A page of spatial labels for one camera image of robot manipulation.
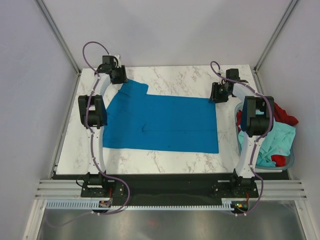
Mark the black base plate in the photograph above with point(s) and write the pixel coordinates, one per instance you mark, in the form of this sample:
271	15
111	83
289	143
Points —
180	199

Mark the aluminium right corner post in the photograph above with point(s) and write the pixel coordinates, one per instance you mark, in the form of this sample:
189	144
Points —
276	33

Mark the white slotted cable duct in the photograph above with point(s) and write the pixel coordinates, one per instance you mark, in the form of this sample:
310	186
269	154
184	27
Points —
100	205

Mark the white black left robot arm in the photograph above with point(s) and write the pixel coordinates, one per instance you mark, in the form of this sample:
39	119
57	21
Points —
93	116

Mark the red t shirt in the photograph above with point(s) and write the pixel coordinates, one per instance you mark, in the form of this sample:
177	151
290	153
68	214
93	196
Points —
280	115

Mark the aluminium corner post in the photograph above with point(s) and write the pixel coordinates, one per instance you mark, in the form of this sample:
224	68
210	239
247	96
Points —
276	33
57	34

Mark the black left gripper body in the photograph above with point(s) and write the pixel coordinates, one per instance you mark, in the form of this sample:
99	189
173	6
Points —
119	75

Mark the aluminium left corner post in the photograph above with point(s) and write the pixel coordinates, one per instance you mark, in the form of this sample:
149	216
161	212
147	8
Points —
57	34

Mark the blue t shirt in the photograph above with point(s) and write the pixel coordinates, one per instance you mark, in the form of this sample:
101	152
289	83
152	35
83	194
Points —
138	120

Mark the teal t shirt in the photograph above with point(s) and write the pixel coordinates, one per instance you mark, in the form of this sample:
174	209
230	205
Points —
258	151

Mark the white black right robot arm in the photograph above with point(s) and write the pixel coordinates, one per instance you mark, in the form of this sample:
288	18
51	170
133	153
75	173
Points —
257	121

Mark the translucent blue plastic basket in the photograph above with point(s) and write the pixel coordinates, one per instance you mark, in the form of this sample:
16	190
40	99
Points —
287	162

